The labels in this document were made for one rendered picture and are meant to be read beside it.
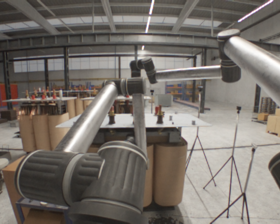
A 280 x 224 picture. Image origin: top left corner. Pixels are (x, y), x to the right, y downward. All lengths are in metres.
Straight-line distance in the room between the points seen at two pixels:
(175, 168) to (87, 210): 1.55
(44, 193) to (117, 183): 0.27
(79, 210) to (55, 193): 0.15
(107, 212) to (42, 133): 3.73
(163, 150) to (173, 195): 0.66
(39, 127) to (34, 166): 3.43
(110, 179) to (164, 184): 1.57
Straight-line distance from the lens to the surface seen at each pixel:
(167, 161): 1.80
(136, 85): 1.15
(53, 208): 1.31
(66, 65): 11.12
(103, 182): 0.45
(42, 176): 0.58
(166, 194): 2.08
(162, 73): 1.41
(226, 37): 1.11
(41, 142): 4.13
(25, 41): 12.44
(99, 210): 0.40
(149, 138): 1.78
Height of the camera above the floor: 1.74
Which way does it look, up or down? 9 degrees down
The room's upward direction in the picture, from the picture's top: straight up
